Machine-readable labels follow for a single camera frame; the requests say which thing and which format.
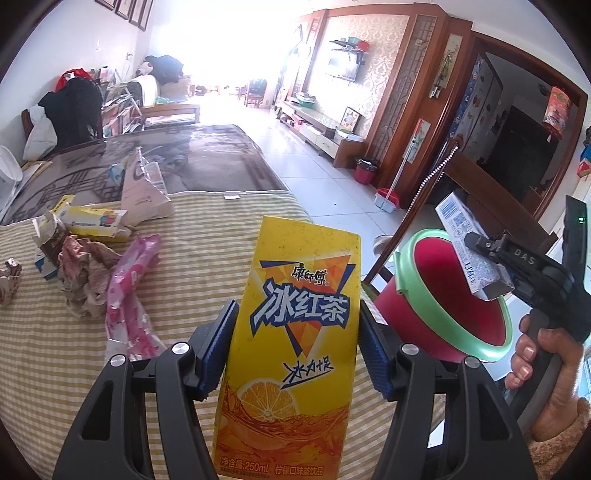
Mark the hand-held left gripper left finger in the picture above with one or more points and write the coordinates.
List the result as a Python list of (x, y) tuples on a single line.
[(221, 353)]

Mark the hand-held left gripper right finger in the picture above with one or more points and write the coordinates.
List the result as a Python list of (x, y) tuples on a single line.
[(374, 362)]

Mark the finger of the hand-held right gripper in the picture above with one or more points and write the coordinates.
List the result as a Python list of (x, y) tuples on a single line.
[(497, 290), (482, 243)]

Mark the blue white carton box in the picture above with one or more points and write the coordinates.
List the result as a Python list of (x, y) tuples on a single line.
[(461, 221)]

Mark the red bin green rim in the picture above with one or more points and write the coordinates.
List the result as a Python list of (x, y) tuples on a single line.
[(434, 272)]

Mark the yellow drink carton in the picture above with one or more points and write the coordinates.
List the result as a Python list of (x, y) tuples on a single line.
[(286, 323)]

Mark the person's right forearm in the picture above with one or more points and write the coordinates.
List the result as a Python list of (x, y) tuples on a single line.
[(568, 457)]

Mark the red trash can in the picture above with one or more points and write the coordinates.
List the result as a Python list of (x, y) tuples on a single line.
[(367, 171)]

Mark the person's right hand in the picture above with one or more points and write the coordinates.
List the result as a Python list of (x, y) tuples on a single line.
[(563, 369)]

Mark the dark wooden chair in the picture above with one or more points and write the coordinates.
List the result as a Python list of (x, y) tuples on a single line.
[(485, 194)]

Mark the blue dustpan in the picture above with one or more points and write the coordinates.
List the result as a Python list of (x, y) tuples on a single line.
[(387, 199)]

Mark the pink plastic wrapper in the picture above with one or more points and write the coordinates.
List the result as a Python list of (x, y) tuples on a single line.
[(129, 295)]

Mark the blue printed poster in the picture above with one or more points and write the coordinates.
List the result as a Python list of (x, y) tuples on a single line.
[(480, 101)]

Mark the red hanging lantern decoration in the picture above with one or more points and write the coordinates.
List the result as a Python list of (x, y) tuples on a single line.
[(556, 113)]

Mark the floral crumpled wrapper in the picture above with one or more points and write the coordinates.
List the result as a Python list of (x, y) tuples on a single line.
[(87, 272)]

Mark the yellow white flattened carton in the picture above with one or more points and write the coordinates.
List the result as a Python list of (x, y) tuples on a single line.
[(92, 221)]

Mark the low television cabinet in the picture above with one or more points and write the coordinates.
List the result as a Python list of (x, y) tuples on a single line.
[(318, 130)]

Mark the crushed white brown carton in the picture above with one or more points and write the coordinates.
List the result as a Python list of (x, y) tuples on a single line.
[(48, 244)]

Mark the light blue small packet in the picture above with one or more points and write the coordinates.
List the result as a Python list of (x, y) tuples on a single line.
[(115, 174)]

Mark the brown crumpled wrapper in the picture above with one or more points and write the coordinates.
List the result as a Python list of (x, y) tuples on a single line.
[(9, 282)]

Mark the wooden sofa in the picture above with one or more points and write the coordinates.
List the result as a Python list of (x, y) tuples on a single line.
[(175, 110)]

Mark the yellow envelope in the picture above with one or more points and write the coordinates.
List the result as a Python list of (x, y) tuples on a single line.
[(34, 169)]

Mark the small wooden chair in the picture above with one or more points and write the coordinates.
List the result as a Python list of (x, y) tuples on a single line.
[(256, 91)]

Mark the shiny foil bags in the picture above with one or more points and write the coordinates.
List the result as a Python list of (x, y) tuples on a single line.
[(120, 107)]

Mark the white cushion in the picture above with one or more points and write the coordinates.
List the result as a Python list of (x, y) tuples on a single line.
[(145, 90)]

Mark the white desk lamp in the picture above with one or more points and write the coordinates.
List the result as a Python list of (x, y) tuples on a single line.
[(7, 171)]

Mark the white pillow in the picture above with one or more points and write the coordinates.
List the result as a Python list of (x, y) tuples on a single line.
[(41, 134)]

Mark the black coat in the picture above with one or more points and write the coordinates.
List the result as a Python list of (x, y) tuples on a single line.
[(74, 110)]

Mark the black clothing pile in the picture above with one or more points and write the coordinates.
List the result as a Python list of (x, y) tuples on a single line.
[(161, 65)]

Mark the red bag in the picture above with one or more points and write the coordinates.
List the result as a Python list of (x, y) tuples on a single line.
[(71, 79)]

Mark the geometric pattern picture frame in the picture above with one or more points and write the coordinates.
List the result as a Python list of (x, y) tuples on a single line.
[(351, 118)]

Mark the hanging wall scroll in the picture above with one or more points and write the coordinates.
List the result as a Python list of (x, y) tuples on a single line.
[(450, 60)]

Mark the wall television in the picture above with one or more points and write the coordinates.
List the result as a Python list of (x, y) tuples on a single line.
[(344, 70)]

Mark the wall shelf with items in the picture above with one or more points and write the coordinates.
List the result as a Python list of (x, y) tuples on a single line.
[(351, 45)]

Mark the framed wall picture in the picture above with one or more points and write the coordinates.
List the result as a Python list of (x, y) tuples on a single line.
[(106, 2), (123, 7), (147, 14), (136, 11)]

